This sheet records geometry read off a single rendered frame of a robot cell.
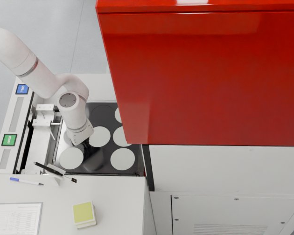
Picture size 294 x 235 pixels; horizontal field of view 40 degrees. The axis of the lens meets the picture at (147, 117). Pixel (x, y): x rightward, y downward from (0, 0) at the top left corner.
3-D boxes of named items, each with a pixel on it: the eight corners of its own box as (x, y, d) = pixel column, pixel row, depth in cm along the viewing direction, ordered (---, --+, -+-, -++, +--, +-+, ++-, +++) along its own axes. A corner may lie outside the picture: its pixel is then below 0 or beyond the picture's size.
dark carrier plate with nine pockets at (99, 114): (142, 103, 181) (142, 102, 180) (137, 174, 163) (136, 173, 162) (66, 103, 184) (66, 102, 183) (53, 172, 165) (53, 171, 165)
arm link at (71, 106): (69, 107, 156) (61, 127, 151) (60, 86, 145) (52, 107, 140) (90, 110, 154) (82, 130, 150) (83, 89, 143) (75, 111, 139)
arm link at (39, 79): (27, 40, 137) (77, 93, 158) (9, 77, 128) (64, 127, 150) (47, 36, 132) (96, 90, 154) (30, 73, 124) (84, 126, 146)
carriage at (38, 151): (57, 109, 187) (56, 106, 185) (43, 183, 168) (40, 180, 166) (40, 109, 188) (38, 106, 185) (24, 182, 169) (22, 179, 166)
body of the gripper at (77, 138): (82, 108, 158) (87, 123, 167) (60, 123, 155) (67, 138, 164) (93, 120, 154) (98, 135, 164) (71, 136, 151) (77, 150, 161)
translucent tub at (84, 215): (95, 206, 149) (92, 199, 143) (98, 225, 145) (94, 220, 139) (75, 210, 149) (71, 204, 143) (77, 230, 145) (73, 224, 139)
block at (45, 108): (55, 107, 184) (53, 103, 182) (54, 113, 183) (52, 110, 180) (38, 107, 185) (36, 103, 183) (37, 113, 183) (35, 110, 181)
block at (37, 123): (52, 122, 180) (51, 119, 178) (51, 128, 178) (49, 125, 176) (35, 122, 181) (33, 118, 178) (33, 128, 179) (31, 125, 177)
